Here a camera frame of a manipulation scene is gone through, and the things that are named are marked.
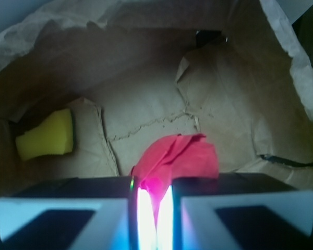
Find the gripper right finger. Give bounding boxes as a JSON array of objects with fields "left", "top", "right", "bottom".
[{"left": 156, "top": 172, "right": 313, "bottom": 250}]

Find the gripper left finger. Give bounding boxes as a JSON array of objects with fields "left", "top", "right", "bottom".
[{"left": 0, "top": 176, "right": 157, "bottom": 250}]

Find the red paper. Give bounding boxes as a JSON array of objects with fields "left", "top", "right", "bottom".
[{"left": 130, "top": 133, "right": 219, "bottom": 224}]

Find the yellow sponge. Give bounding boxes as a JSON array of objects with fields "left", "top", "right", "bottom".
[{"left": 15, "top": 108, "right": 75, "bottom": 161}]

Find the brown paper bag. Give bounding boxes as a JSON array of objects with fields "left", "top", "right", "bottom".
[{"left": 0, "top": 1, "right": 313, "bottom": 196}]

